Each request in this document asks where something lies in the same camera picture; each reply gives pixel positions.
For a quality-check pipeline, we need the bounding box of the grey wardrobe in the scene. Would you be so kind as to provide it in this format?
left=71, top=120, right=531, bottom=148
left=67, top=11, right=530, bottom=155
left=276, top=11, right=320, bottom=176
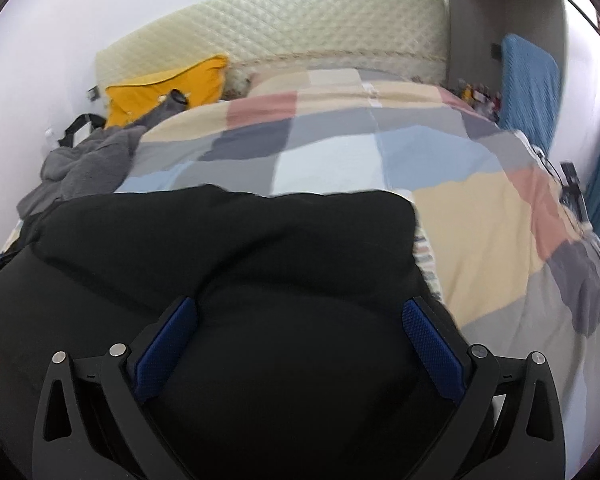
left=445, top=0, right=568, bottom=91

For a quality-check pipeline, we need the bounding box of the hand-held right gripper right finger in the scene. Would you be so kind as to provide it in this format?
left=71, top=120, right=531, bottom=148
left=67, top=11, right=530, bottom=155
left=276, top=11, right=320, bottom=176
left=401, top=296, right=567, bottom=480

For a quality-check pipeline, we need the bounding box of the blue ribbed cloth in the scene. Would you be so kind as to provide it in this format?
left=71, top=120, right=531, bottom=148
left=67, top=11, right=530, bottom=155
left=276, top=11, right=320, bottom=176
left=497, top=34, right=562, bottom=161

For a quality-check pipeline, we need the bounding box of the black bag strap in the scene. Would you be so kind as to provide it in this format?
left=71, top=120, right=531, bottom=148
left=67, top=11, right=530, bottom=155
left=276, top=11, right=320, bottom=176
left=55, top=114, right=108, bottom=148

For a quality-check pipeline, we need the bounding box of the pastel patchwork quilt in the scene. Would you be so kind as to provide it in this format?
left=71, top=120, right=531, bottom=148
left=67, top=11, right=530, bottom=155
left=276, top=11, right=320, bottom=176
left=2, top=67, right=600, bottom=461

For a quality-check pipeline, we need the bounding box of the black puffer jacket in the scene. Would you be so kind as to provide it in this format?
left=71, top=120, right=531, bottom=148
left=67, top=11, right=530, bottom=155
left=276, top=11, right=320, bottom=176
left=0, top=184, right=496, bottom=480

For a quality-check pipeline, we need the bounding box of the cream quilted headboard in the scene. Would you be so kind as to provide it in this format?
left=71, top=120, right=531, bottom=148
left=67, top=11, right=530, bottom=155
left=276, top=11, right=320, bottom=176
left=95, top=0, right=448, bottom=86

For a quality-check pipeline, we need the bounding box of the black tripod stand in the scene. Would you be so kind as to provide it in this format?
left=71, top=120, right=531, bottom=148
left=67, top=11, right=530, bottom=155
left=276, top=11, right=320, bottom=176
left=557, top=161, right=591, bottom=223

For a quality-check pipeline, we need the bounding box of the yellow pillow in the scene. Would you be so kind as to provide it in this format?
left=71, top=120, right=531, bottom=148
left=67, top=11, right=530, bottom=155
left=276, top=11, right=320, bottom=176
left=104, top=54, right=230, bottom=128

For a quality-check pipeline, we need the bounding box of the group of small bottles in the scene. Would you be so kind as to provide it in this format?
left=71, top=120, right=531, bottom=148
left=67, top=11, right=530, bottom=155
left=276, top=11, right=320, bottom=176
left=455, top=79, right=503, bottom=121

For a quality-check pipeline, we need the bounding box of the grey fleece garment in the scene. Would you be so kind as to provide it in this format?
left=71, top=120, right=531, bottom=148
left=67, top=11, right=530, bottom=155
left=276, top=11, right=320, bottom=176
left=17, top=125, right=148, bottom=218

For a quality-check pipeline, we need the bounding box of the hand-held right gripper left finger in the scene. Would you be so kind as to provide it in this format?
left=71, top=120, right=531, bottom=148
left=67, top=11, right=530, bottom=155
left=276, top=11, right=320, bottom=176
left=32, top=296, right=199, bottom=480

